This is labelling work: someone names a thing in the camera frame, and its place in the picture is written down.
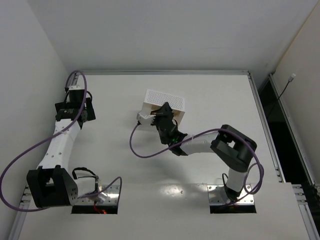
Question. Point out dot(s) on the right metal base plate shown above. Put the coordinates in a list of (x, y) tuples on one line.
[(217, 196)]

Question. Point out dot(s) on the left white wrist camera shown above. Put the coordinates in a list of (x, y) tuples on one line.
[(74, 88)]

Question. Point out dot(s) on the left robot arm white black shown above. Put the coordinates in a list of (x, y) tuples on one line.
[(52, 184)]

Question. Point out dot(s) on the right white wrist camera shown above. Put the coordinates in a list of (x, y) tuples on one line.
[(145, 119)]

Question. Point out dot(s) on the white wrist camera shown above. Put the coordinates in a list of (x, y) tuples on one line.
[(145, 119), (74, 88)]

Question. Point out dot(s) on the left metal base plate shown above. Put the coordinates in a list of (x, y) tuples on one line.
[(109, 198)]

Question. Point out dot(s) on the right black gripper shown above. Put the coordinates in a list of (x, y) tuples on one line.
[(163, 117)]

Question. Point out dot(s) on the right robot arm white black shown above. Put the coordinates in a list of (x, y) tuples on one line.
[(230, 145)]

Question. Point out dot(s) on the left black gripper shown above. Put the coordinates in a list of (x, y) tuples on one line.
[(66, 111)]

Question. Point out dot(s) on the aluminium table frame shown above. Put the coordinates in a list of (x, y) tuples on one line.
[(166, 197)]

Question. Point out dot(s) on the black wall cable white plug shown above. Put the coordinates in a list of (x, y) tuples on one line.
[(290, 79)]

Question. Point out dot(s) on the metal base plate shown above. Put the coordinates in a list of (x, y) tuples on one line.
[(217, 196), (109, 198)]

